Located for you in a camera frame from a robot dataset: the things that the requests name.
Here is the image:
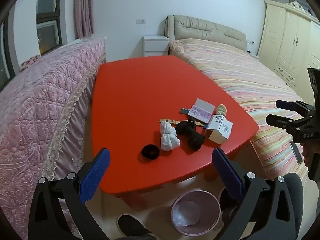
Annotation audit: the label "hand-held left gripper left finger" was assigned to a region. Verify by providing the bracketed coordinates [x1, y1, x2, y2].
[28, 147, 111, 240]

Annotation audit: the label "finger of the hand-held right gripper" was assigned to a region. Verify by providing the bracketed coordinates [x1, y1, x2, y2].
[276, 100, 315, 113]
[266, 114, 307, 133]

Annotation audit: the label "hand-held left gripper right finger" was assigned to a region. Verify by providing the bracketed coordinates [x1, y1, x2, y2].
[211, 147, 304, 240]

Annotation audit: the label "pink waste bin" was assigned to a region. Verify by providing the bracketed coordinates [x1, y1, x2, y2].
[171, 190, 221, 236]

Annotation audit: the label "black sock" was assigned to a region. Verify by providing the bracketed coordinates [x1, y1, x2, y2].
[187, 130, 206, 151]
[175, 120, 194, 137]

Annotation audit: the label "white sock box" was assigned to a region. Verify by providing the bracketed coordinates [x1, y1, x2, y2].
[204, 114, 233, 145]

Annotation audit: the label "black hair tie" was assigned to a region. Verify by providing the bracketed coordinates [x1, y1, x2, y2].
[141, 144, 160, 160]

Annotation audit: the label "small green-beige plush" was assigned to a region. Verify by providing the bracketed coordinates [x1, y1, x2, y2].
[216, 104, 228, 117]

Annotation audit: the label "white socks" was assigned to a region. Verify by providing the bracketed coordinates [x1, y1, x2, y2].
[160, 120, 181, 152]

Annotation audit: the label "pink printed card packet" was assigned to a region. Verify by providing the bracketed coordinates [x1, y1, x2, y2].
[187, 98, 216, 124]

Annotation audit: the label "black phone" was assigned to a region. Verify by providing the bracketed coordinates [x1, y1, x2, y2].
[290, 142, 303, 165]

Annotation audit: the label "person's right black shoe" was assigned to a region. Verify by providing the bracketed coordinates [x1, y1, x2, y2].
[217, 187, 241, 226]

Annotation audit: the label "person's black shoe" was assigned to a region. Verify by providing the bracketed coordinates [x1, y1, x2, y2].
[117, 214, 157, 240]
[217, 187, 241, 226]

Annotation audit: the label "bed with striped sheet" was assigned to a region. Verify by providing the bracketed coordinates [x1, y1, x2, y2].
[169, 39, 313, 183]

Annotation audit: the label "cream wardrobe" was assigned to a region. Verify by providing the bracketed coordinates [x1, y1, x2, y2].
[257, 0, 320, 105]

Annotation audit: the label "person's left black shoe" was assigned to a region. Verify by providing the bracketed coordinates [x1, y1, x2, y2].
[117, 214, 157, 240]

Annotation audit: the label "wooden tile strip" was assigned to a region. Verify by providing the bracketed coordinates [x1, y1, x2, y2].
[159, 117, 179, 125]

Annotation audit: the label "pink quilted lace cover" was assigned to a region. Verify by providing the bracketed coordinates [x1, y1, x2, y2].
[0, 37, 108, 240]

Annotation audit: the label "red table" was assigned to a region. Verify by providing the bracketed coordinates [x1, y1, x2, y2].
[90, 56, 259, 207]

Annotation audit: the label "beige padded headboard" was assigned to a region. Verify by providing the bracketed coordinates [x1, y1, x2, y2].
[166, 15, 247, 52]

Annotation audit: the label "pink patterned cushion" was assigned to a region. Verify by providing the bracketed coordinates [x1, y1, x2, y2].
[20, 55, 41, 72]

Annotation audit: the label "white nightstand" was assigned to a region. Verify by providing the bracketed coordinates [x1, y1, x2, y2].
[143, 35, 170, 57]

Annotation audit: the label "dark framed window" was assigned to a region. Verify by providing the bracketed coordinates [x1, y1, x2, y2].
[0, 0, 63, 88]

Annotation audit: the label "pink curtain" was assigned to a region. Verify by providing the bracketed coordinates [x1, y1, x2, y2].
[73, 0, 94, 39]

